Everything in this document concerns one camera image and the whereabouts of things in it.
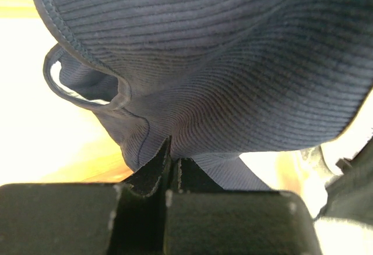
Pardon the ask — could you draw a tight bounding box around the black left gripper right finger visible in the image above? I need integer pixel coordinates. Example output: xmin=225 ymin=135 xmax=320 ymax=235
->
xmin=163 ymin=159 xmax=321 ymax=254

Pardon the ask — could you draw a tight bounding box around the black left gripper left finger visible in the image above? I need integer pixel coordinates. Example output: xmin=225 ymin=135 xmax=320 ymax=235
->
xmin=1 ymin=139 xmax=171 ymax=254

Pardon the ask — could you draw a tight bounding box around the navy blue underwear beige waistband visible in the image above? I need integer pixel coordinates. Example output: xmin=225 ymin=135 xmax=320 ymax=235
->
xmin=33 ymin=0 xmax=372 ymax=190

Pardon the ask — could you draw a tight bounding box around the wooden hanger stand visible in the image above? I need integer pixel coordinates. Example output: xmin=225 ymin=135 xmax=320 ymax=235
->
xmin=0 ymin=0 xmax=330 ymax=192

